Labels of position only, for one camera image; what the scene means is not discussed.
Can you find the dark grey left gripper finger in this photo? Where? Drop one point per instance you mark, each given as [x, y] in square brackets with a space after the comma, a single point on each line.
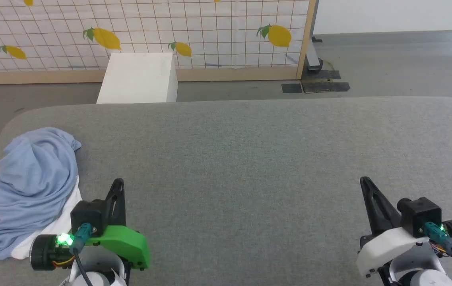
[117, 202]

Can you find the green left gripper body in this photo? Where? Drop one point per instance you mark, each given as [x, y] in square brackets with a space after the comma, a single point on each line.
[124, 242]

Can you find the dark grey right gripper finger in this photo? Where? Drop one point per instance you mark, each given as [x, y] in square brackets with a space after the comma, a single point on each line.
[377, 206]

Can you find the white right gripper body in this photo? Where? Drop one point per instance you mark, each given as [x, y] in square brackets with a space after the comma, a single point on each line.
[392, 248]

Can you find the light blue garment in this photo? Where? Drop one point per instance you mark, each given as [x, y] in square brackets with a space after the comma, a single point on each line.
[31, 186]

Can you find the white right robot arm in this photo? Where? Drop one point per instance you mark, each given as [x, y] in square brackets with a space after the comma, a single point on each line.
[420, 272]

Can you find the white cloth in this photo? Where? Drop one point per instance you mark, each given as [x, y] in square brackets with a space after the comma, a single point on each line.
[53, 230]

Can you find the white rectangular box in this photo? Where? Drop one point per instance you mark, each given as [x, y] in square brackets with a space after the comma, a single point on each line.
[138, 79]

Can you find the large black floor plate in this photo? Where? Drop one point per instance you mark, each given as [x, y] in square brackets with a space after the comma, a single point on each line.
[323, 85]

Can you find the small black floor plate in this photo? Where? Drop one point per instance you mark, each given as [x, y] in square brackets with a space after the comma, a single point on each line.
[291, 87]

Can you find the grey metal stand leg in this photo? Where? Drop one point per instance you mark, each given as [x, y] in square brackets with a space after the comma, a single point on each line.
[312, 59]

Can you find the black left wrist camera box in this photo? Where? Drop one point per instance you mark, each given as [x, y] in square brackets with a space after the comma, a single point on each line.
[88, 216]

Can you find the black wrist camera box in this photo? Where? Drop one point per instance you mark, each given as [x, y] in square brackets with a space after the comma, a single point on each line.
[420, 216]
[88, 216]

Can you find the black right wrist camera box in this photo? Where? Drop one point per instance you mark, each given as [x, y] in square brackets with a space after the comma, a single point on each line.
[420, 216]

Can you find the lemon print screen wooden frame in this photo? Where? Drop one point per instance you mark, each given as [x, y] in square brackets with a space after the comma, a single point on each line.
[142, 28]

